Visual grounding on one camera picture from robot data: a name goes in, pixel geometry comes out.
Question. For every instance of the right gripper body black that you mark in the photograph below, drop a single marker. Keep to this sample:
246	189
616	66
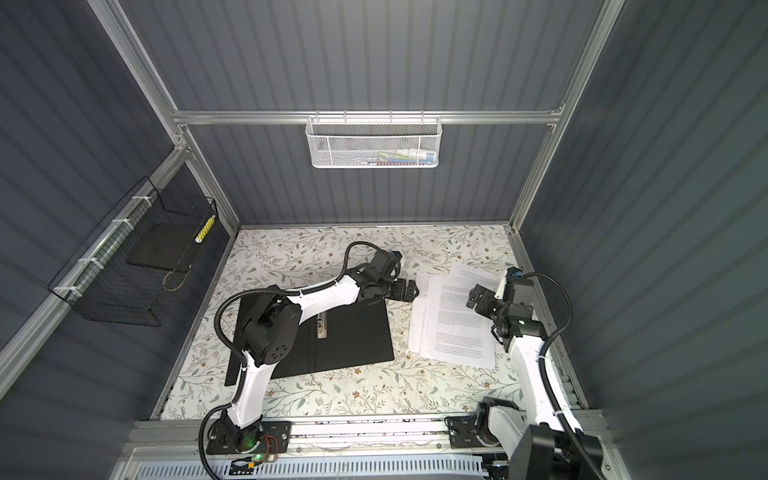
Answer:
493	307

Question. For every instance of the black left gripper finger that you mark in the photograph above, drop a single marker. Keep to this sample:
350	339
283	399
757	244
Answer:
403	284
404	296

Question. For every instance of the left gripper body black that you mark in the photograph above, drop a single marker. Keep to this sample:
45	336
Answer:
386	289

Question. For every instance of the printed paper sheet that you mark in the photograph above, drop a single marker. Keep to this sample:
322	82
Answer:
475	276
443	328

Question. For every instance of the blue folder with black inside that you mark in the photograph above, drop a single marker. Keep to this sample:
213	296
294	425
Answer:
358	335

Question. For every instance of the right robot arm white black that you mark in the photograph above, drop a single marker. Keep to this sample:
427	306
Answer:
541	437

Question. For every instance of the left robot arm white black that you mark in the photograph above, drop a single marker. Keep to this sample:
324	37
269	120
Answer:
268	334

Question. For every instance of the metal folder clip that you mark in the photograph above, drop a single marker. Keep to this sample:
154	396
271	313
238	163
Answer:
322	326

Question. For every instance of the pens in white basket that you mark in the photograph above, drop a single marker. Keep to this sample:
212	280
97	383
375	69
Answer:
399	157

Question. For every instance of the yellow marker in basket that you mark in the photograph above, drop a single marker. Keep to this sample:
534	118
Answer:
205	229

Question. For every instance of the black pad in basket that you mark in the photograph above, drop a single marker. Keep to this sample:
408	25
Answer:
166	247

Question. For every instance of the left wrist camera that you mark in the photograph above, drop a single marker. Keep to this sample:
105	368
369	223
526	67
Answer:
387	263

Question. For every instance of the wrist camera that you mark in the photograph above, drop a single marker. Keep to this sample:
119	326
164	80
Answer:
387	263
515	289

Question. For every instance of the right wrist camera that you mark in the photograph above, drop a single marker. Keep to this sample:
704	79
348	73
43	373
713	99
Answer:
515	289

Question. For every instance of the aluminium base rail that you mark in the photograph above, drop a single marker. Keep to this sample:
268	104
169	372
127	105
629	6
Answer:
277	436

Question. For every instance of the white wire mesh basket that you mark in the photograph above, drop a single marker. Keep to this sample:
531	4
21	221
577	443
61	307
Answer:
333	145

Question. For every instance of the aluminium frame of enclosure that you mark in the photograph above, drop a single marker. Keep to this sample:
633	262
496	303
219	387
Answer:
212	98

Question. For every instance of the white ventilated cable duct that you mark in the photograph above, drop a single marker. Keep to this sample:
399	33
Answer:
432	466

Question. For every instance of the black wire basket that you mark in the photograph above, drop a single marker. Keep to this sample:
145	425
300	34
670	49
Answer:
133	271

